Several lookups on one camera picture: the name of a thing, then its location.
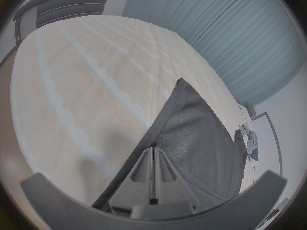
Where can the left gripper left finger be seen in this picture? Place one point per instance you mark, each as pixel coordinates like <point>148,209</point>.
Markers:
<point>134,183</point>

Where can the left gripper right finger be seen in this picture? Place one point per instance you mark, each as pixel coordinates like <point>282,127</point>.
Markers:
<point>172,183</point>

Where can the black T-shirt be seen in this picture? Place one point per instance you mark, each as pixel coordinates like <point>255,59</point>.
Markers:
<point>191,140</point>

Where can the white garment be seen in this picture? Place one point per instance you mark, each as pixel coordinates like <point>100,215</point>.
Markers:
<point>253,163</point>

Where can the dark blue garment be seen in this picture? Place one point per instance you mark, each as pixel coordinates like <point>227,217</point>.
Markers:
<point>254,154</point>

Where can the grey knitted garment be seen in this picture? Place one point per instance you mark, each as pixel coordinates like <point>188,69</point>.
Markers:
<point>251,140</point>

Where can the white printed pillow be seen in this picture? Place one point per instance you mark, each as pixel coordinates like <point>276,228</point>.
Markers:
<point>245,115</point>

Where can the grey bedside table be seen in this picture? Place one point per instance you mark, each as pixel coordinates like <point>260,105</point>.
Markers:
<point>249,108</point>

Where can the bed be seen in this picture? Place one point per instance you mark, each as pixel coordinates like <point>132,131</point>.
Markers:
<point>84,80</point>

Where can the blue-green curtain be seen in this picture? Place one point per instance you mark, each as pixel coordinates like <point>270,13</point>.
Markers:
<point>259,44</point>
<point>172,6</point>

